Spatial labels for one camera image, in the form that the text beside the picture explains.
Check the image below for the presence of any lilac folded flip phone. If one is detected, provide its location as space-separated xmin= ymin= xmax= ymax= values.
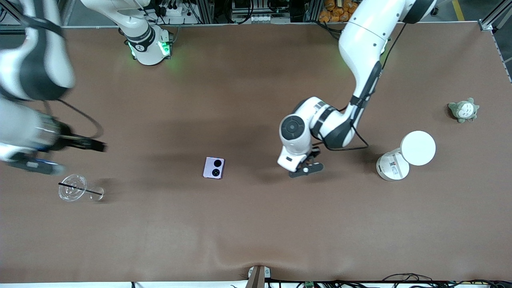
xmin=203 ymin=157 xmax=225 ymax=180

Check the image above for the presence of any black drinking straw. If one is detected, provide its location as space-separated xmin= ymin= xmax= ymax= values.
xmin=58 ymin=182 xmax=103 ymax=196

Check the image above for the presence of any clear plastic cup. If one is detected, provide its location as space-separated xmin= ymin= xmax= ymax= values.
xmin=58 ymin=174 xmax=105 ymax=202

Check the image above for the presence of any white cylindrical canister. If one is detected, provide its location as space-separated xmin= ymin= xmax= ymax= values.
xmin=376 ymin=130 xmax=437 ymax=182

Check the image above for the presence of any bag of orange plush items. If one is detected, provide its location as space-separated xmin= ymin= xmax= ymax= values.
xmin=318 ymin=0 xmax=362 ymax=23

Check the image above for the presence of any grey totoro plush toy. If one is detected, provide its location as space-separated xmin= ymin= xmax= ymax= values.
xmin=448 ymin=98 xmax=480 ymax=124

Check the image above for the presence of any white power strip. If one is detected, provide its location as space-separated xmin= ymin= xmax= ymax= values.
xmin=159 ymin=2 xmax=189 ymax=19

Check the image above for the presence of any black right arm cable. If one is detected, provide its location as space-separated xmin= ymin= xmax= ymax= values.
xmin=43 ymin=98 xmax=104 ymax=139

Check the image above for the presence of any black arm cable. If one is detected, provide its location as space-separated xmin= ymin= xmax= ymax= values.
xmin=316 ymin=22 xmax=408 ymax=152
xmin=43 ymin=98 xmax=104 ymax=139

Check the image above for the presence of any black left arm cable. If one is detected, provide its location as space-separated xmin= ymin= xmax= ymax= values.
xmin=316 ymin=22 xmax=408 ymax=152

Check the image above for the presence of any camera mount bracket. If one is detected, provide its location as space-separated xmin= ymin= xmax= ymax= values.
xmin=247 ymin=265 xmax=272 ymax=288

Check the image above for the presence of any aluminium frame post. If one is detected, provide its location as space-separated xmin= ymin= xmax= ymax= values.
xmin=478 ymin=0 xmax=512 ymax=32

